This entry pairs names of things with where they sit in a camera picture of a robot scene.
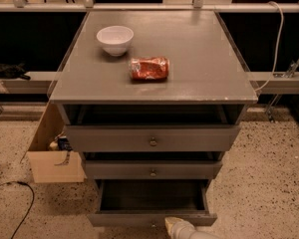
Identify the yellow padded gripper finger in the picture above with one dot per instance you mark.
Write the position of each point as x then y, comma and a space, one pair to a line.
170, 221

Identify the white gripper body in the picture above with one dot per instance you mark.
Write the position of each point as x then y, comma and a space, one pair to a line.
181, 230

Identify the grey bottom drawer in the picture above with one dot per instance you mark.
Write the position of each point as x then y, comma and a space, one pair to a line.
146, 203

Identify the grey drawer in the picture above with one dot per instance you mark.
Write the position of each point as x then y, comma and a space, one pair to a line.
150, 169
114, 138
146, 203

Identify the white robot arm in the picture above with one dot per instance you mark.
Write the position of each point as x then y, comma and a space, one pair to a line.
198, 234

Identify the grey middle drawer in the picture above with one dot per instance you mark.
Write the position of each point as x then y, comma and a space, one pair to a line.
150, 169

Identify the grey drawer cabinet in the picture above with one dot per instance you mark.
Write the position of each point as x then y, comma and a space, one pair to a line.
206, 83

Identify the grey top drawer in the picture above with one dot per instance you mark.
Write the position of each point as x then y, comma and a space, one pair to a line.
114, 138

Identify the wooden box on floor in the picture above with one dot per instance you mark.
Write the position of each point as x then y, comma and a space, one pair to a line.
49, 164

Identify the crushed orange soda can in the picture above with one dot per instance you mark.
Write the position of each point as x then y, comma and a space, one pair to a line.
149, 69

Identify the white ceramic bowl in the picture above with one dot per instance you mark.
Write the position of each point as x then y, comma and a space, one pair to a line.
115, 40

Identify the black object on ledge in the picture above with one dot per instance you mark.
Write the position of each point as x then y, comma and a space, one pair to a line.
12, 71

